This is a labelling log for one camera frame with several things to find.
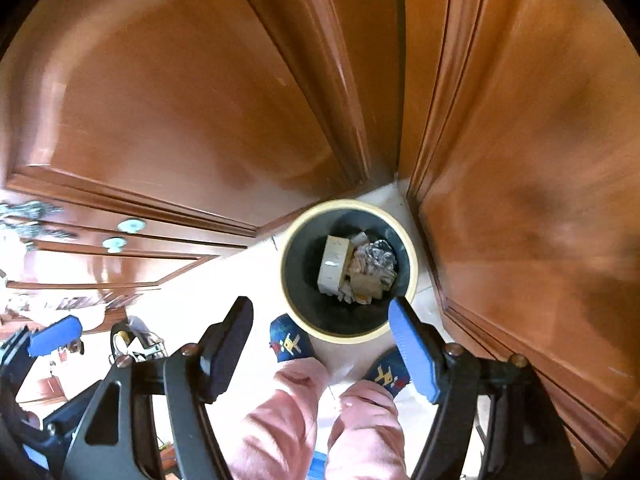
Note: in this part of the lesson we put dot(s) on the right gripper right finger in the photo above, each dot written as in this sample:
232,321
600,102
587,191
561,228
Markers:
422,349

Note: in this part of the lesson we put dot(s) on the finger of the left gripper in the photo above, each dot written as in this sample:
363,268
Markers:
58,335

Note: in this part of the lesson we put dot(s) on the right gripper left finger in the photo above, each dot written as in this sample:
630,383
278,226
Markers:
220,349

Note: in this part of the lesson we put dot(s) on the aluminium foil ball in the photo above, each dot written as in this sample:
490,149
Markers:
375,259

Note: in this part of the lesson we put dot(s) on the yellow white carton box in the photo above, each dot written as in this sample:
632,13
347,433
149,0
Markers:
334,263

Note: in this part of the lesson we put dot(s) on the right blue slipper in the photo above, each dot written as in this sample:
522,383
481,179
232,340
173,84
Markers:
390,372

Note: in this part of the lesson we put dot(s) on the blue slipper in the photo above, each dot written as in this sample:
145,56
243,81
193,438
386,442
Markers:
390,372
288,341

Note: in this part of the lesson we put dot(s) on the left blue slipper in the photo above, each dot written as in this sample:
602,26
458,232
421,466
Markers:
288,341

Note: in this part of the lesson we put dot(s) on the right pink trouser leg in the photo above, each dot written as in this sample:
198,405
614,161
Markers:
366,440

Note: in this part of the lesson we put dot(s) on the pink trouser leg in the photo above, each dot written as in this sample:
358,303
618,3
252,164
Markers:
277,439
366,440

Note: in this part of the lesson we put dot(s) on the left pink trouser leg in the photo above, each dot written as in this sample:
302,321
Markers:
277,439

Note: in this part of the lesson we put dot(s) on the round cabinet knob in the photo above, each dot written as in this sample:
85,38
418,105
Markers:
114,244
131,225

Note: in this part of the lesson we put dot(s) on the black bin with yellow rim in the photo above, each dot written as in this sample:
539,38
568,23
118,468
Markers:
359,312

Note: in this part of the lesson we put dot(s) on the wooden cabinet door left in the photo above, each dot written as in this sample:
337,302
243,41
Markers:
218,115

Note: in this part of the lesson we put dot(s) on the wooden cabinet door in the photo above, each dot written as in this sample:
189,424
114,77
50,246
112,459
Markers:
218,115
520,148

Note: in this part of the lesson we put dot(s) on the wooden cabinet door right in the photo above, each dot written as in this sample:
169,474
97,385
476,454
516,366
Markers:
520,148

